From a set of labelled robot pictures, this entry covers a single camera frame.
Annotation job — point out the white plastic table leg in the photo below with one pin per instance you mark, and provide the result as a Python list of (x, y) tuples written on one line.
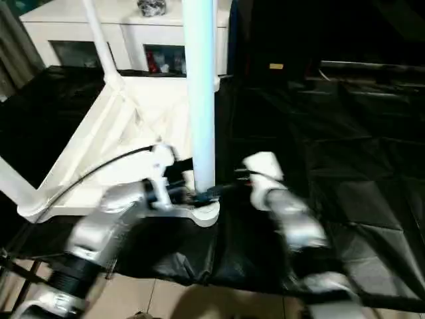
[(16, 189), (99, 43), (202, 99)]

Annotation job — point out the white upturned plastic table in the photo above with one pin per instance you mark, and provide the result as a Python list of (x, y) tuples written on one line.
[(99, 133)]

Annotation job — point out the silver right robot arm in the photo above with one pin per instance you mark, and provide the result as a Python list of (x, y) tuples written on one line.
[(299, 219)]

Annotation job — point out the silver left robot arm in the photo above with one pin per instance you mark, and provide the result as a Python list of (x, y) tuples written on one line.
[(96, 229)]

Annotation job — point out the black glossy mat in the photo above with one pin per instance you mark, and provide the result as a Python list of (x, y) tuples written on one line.
[(332, 149)]

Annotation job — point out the black left robot foot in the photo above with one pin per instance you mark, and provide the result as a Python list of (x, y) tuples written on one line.
[(142, 315)]

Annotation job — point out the black speaker box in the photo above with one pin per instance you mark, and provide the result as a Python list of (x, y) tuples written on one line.
[(282, 33)]

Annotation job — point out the black glossy tv stand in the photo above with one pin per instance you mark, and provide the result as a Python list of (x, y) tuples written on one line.
[(372, 68)]

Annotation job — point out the white glass-door cabinet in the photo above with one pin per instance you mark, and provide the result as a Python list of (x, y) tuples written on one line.
[(66, 30)]

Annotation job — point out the grey curtain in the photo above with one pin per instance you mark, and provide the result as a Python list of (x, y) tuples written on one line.
[(16, 56)]

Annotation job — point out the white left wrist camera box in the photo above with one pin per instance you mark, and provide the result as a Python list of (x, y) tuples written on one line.
[(162, 159)]

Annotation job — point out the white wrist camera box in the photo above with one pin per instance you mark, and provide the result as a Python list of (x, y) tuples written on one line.
[(265, 163), (162, 159)]

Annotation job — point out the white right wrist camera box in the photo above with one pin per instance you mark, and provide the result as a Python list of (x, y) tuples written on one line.
[(265, 163)]

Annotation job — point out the black folding table frame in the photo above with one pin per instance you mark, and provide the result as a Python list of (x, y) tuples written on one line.
[(20, 269)]

